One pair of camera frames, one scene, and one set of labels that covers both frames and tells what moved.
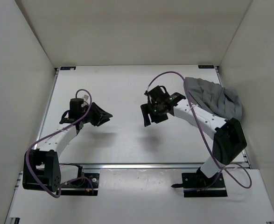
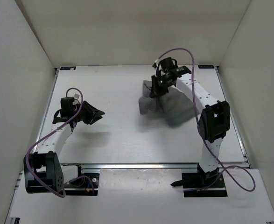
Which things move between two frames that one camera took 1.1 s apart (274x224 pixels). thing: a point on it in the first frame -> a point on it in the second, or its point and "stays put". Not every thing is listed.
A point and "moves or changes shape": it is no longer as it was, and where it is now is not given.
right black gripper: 147,109 -> 157,91
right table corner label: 206,66 stays put
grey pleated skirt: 222,101 moves or changes shape
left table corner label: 67,68 stays put
